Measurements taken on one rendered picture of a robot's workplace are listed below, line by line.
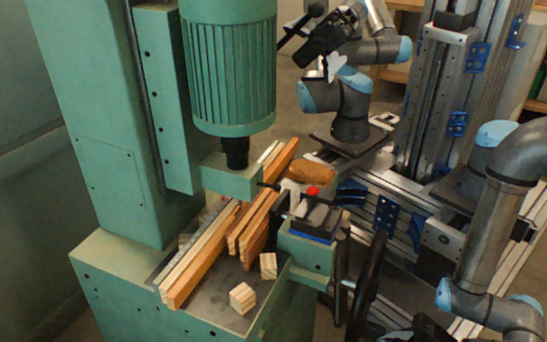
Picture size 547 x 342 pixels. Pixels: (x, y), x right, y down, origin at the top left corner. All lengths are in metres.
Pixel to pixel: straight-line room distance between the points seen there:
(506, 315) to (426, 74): 0.75
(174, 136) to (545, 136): 0.71
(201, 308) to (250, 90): 0.45
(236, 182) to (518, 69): 1.10
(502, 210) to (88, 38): 0.87
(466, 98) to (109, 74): 1.08
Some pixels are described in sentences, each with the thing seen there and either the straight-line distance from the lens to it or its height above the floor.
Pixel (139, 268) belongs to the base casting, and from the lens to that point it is 1.12.
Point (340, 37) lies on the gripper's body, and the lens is 0.95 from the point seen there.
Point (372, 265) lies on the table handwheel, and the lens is 0.91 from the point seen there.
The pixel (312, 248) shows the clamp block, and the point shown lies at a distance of 0.92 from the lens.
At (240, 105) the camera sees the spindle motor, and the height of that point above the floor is 1.27.
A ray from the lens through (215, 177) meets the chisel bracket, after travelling 0.95.
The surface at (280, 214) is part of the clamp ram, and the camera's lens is 0.97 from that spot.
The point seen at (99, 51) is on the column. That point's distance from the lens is 0.87.
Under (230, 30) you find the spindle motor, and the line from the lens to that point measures 0.72.
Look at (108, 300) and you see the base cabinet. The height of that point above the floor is 0.67.
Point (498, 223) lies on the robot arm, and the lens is 0.94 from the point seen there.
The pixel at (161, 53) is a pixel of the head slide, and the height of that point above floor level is 1.34.
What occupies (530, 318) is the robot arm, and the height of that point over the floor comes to 0.86.
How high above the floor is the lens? 1.61
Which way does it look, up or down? 36 degrees down
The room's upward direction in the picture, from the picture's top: straight up
